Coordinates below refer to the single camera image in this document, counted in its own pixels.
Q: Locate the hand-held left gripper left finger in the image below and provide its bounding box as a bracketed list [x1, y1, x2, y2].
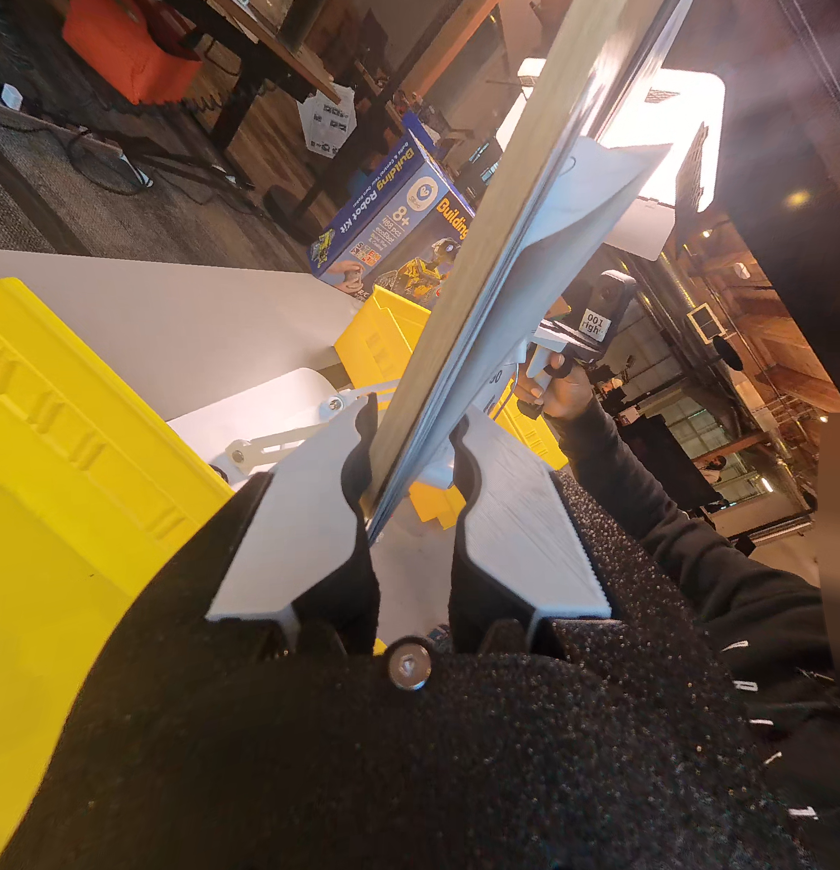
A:
[206, 393, 382, 623]

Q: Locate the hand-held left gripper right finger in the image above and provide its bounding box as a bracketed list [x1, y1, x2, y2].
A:
[449, 408, 613, 619]

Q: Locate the instruction booklet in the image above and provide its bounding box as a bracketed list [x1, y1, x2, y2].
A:
[454, 135, 674, 382]

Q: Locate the white book stand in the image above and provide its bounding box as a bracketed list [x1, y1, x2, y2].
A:
[167, 0, 694, 546]

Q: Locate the grey desk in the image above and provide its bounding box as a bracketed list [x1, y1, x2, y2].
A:
[0, 248, 455, 653]

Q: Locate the person's right hand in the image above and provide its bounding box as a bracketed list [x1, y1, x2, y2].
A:
[513, 363, 595, 422]

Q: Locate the white board on pole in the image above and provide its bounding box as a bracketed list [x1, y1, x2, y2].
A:
[515, 56, 728, 261]

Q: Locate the blue robot kit box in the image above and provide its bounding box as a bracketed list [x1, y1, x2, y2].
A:
[308, 112, 477, 308]

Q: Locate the white paper sign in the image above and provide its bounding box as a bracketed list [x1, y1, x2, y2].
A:
[296, 85, 360, 160]

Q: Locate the white side table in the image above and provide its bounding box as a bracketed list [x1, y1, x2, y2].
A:
[208, 0, 344, 104]

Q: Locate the red beanbag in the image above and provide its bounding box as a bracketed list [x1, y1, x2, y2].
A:
[61, 0, 205, 106]

